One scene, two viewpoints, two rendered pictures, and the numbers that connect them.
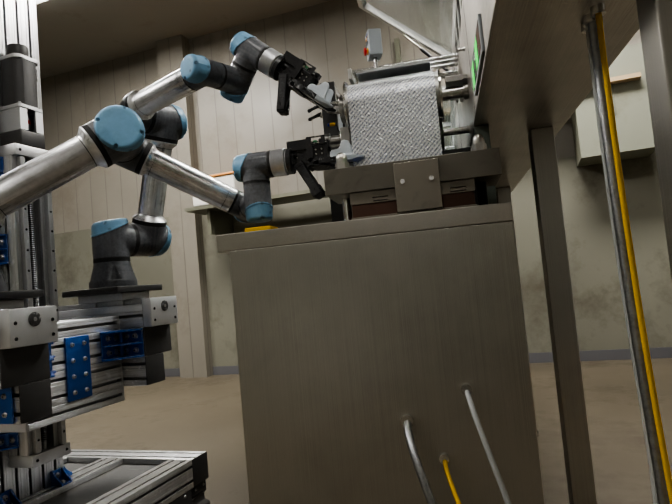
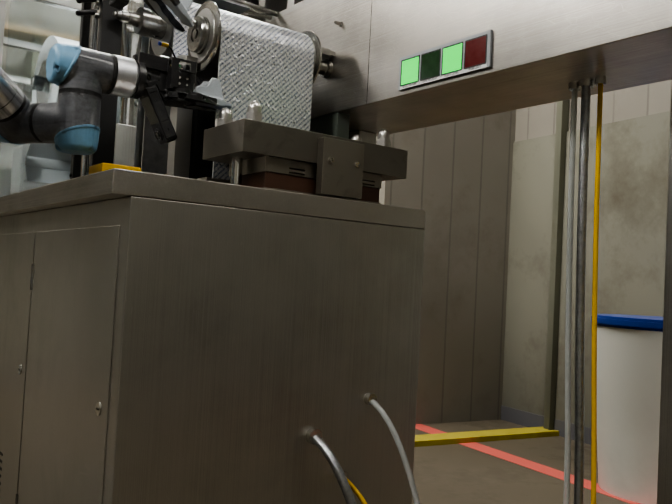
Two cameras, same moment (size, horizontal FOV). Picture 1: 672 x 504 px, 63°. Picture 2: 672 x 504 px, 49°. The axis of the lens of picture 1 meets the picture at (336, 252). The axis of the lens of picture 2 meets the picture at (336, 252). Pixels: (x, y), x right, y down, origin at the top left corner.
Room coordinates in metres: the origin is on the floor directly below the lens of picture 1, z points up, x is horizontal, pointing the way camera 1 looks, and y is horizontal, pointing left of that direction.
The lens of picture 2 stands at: (0.26, 0.87, 0.75)
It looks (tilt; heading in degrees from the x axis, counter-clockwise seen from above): 2 degrees up; 312
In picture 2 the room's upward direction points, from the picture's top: 3 degrees clockwise
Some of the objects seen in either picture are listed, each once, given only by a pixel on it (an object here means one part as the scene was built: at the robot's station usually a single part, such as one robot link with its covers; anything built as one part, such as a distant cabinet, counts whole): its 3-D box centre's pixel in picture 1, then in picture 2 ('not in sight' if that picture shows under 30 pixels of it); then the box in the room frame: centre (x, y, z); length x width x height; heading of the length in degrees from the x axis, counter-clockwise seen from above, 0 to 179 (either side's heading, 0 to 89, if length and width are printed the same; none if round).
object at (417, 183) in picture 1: (417, 185); (341, 168); (1.23, -0.20, 0.96); 0.10 x 0.03 x 0.11; 79
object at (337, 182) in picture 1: (411, 178); (308, 154); (1.32, -0.20, 1.00); 0.40 x 0.16 x 0.06; 79
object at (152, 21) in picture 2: not in sight; (150, 23); (1.78, -0.10, 1.33); 0.06 x 0.06 x 0.06; 79
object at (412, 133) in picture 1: (396, 145); (265, 106); (1.44, -0.18, 1.11); 0.23 x 0.01 x 0.18; 79
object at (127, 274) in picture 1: (112, 273); not in sight; (1.85, 0.75, 0.87); 0.15 x 0.15 x 0.10
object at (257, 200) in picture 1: (256, 203); (70, 123); (1.54, 0.21, 1.01); 0.11 x 0.08 x 0.11; 22
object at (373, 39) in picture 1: (371, 45); not in sight; (2.06, -0.21, 1.66); 0.07 x 0.07 x 0.10; 5
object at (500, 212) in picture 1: (401, 251); (72, 223); (2.44, -0.29, 0.88); 2.52 x 0.66 x 0.04; 169
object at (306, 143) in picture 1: (309, 155); (162, 81); (1.49, 0.05, 1.12); 0.12 x 0.08 x 0.09; 79
